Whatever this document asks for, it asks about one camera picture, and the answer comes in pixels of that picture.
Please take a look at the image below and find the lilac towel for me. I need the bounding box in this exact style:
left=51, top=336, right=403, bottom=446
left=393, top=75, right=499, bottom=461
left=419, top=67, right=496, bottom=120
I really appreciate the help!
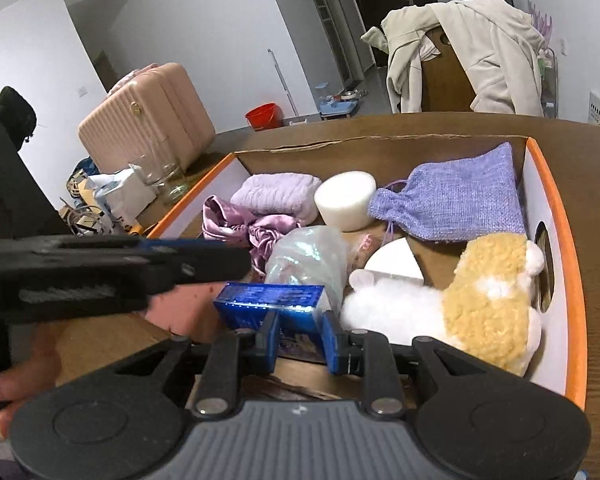
left=230, top=172, right=322, bottom=226

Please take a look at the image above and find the red cardboard pumpkin box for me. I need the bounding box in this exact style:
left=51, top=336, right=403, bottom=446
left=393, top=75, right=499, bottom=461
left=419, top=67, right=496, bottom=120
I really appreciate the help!
left=144, top=133, right=589, bottom=411

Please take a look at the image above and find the red bucket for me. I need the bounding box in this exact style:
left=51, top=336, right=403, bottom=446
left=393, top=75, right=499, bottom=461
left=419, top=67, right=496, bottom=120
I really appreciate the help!
left=245, top=102, right=284, bottom=131

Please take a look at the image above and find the white round sponge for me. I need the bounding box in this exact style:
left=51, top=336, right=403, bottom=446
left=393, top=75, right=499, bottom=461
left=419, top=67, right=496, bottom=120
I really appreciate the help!
left=314, top=171, right=377, bottom=232

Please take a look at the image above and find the person left hand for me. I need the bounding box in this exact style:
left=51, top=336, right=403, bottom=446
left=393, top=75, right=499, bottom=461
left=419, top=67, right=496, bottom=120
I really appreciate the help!
left=0, top=283, right=224, bottom=441

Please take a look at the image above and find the purple satin scrunchie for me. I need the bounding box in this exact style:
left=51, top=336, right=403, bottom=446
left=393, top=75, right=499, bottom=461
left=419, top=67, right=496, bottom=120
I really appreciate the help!
left=201, top=195, right=301, bottom=281

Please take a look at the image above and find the iridescent mesh bath ball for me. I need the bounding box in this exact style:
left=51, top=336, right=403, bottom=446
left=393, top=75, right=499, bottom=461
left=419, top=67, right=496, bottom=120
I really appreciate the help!
left=264, top=226, right=351, bottom=313

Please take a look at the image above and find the purple linen drawstring pouch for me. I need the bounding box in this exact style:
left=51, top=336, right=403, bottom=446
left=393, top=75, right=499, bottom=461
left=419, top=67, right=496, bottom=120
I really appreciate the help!
left=367, top=143, right=526, bottom=243

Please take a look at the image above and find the pink hard-shell suitcase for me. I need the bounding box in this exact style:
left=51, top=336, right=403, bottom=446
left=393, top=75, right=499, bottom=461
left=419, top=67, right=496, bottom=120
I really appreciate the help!
left=78, top=63, right=215, bottom=174

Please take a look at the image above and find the black paper shopping bag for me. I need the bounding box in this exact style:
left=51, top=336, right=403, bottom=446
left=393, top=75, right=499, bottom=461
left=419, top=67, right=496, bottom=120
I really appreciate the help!
left=0, top=86, right=70, bottom=238

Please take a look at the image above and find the beige jacket on chair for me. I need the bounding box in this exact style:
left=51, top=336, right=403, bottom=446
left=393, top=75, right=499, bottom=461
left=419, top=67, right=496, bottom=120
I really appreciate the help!
left=361, top=0, right=546, bottom=117

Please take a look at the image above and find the clear glass vase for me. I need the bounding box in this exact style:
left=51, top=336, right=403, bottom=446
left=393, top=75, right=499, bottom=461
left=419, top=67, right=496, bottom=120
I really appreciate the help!
left=129, top=139, right=189, bottom=206

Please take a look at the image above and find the blue tissue packet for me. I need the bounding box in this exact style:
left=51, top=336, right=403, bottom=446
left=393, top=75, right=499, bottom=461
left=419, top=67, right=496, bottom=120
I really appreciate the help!
left=213, top=282, right=330, bottom=351

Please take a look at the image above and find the yellow white plush hamster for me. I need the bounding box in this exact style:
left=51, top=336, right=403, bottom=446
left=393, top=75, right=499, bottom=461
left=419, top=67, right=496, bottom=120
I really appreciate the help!
left=340, top=233, right=545, bottom=376

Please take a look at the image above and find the white wedge makeup sponge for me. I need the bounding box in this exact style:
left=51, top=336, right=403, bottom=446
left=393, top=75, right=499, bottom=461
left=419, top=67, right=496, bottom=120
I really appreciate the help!
left=364, top=237, right=425, bottom=285

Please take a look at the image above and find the pink striped sponge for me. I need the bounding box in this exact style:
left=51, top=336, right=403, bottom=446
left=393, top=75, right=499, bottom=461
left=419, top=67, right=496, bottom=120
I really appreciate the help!
left=348, top=233, right=379, bottom=271

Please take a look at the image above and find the brown wooden chair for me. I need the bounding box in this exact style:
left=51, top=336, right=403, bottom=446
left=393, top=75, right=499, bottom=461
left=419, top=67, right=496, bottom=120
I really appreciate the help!
left=422, top=27, right=476, bottom=112

